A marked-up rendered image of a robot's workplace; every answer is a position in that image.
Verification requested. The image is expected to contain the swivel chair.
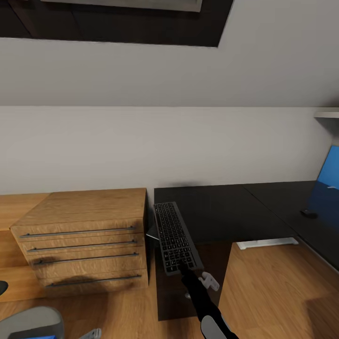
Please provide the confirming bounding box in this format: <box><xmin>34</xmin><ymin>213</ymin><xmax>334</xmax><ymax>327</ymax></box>
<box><xmin>0</xmin><ymin>281</ymin><xmax>65</xmax><ymax>339</ymax></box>

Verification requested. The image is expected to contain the mouse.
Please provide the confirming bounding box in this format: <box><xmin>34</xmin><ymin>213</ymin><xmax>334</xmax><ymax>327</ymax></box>
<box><xmin>302</xmin><ymin>209</ymin><xmax>319</xmax><ymax>217</ymax></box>

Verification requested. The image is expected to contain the notebook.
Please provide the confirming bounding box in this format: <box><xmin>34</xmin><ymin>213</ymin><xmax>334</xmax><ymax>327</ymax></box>
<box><xmin>147</xmin><ymin>222</ymin><xmax>159</xmax><ymax>240</ymax></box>

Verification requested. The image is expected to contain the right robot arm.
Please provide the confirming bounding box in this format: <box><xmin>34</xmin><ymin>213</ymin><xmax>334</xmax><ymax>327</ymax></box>
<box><xmin>179</xmin><ymin>259</ymin><xmax>239</xmax><ymax>339</ymax></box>

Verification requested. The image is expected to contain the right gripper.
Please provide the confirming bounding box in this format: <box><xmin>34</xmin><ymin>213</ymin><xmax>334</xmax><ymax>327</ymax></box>
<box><xmin>179</xmin><ymin>259</ymin><xmax>210</xmax><ymax>305</ymax></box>

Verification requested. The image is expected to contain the keyboard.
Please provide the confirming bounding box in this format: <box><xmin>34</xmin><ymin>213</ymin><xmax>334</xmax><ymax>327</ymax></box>
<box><xmin>153</xmin><ymin>202</ymin><xmax>204</xmax><ymax>275</ymax></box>

